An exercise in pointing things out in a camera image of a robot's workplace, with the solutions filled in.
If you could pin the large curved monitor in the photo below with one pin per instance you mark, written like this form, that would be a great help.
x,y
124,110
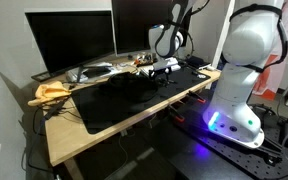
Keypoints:
x,y
69,39

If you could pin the small black monitor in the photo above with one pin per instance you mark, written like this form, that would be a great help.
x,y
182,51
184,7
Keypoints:
x,y
149,24

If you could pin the black desk mat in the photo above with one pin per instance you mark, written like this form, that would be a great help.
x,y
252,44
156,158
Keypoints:
x,y
125,95

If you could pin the black headphones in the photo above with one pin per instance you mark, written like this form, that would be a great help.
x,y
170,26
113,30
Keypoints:
x,y
122,79

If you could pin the black tablet notebook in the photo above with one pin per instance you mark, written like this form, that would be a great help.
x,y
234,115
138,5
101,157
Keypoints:
x,y
196,63

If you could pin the yellow cloth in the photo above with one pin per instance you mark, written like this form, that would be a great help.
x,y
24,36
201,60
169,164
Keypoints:
x,y
48,92

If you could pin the white charger block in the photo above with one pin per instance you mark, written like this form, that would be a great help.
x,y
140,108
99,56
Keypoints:
x,y
211,68

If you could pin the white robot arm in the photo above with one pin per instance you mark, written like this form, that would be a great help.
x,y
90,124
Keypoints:
x,y
254,26

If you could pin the white keyboard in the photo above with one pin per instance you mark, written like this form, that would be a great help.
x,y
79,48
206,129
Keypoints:
x,y
145,69

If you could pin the stack of papers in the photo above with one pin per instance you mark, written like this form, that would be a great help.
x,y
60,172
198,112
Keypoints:
x,y
85,73

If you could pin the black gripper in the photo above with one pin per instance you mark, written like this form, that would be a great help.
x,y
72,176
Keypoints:
x,y
153,73

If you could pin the orange handled clamp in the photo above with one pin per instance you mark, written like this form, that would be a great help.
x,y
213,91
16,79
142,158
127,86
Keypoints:
x,y
197,96
177,116

